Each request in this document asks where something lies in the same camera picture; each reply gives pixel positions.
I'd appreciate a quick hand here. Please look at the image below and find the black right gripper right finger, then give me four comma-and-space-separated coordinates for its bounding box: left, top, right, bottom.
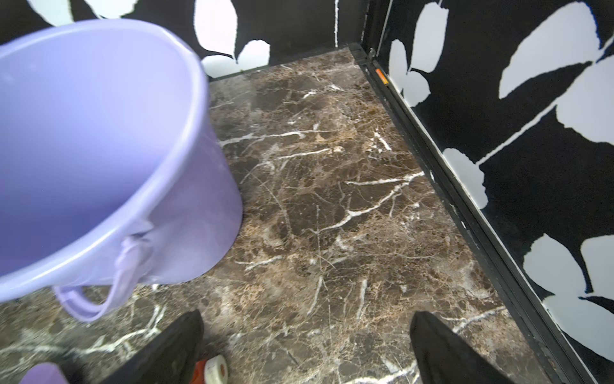
409, 311, 511, 383

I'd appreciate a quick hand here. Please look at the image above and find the purple toy shovel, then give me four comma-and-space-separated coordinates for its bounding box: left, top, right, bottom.
19, 363, 69, 384

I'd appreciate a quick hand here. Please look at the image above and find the red white toy piece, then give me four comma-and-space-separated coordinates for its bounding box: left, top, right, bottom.
190, 355, 229, 384

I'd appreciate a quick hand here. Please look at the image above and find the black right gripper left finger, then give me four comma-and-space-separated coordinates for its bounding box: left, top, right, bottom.
103, 310, 204, 384

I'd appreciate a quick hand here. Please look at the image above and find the purple plastic bucket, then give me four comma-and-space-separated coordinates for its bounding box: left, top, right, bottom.
1, 19, 243, 323

